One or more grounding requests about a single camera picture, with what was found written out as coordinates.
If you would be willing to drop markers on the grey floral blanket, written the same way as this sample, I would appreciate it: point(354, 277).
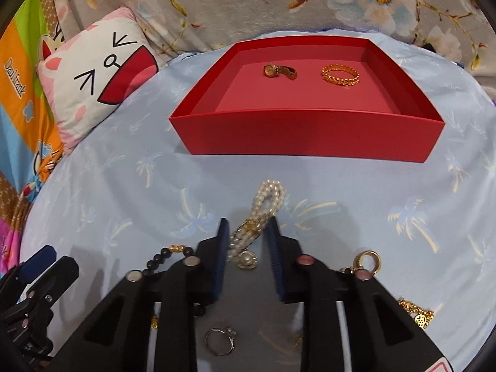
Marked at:
point(232, 0)

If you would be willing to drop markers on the gold wristwatch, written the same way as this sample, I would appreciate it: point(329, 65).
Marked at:
point(270, 70)

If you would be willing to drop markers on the light blue palm print cloth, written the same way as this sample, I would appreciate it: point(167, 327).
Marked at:
point(116, 182)

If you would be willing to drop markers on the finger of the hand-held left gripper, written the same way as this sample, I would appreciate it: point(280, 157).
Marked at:
point(58, 279)
point(37, 265)

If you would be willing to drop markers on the colourful cartoon bed sheet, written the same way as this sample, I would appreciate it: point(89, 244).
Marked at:
point(19, 85)

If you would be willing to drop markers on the white cat face pillow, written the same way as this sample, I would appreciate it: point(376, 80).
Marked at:
point(89, 85)

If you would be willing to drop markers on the red cardboard box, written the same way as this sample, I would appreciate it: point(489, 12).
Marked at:
point(310, 135)

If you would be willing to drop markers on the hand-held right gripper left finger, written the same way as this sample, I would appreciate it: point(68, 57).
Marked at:
point(222, 263)

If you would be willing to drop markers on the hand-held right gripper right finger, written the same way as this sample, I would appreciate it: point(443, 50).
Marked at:
point(276, 263)

